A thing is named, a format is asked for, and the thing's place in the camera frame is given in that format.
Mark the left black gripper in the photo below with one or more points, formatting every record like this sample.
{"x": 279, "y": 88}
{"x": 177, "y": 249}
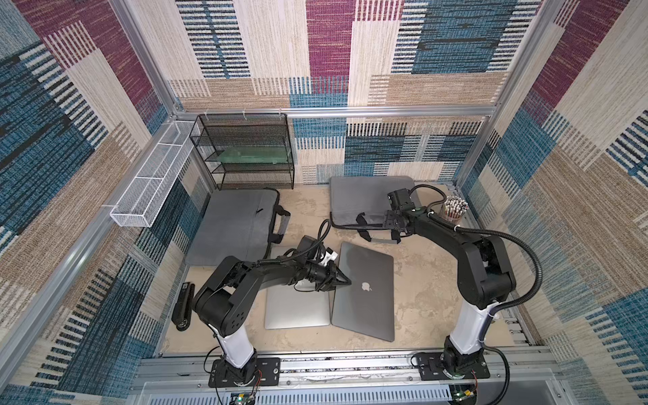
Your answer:
{"x": 332, "y": 280}

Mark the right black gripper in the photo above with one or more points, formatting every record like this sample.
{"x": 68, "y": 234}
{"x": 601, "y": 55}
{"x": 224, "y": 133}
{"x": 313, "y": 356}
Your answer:
{"x": 391, "y": 223}

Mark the grey laptop bag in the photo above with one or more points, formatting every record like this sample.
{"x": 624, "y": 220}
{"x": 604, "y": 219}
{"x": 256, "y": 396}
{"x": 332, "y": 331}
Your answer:
{"x": 360, "y": 204}
{"x": 245, "y": 224}

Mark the silver laptop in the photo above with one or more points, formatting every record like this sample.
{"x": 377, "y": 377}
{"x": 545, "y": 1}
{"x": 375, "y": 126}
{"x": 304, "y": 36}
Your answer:
{"x": 366, "y": 306}
{"x": 296, "y": 306}

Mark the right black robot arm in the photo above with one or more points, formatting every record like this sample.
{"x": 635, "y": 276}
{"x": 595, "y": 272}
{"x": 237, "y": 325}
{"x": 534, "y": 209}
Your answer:
{"x": 484, "y": 277}

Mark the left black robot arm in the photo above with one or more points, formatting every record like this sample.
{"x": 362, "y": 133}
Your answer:
{"x": 224, "y": 302}

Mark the cup of pencils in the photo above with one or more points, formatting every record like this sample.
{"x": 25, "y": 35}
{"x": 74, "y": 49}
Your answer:
{"x": 453, "y": 209}

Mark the green tray on shelf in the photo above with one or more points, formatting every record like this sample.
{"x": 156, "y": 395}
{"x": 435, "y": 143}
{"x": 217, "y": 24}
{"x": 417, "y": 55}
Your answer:
{"x": 251, "y": 155}

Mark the black stapler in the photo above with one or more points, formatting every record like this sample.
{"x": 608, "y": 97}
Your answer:
{"x": 182, "y": 312}

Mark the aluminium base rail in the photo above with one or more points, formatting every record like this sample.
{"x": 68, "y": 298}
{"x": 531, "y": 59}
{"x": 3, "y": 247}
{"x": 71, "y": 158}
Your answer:
{"x": 530, "y": 376}

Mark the black wire mesh shelf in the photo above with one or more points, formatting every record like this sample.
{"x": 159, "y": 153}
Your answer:
{"x": 218, "y": 132}

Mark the white wire mesh basket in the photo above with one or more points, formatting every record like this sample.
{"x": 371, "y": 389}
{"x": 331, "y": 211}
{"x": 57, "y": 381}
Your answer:
{"x": 143, "y": 199}

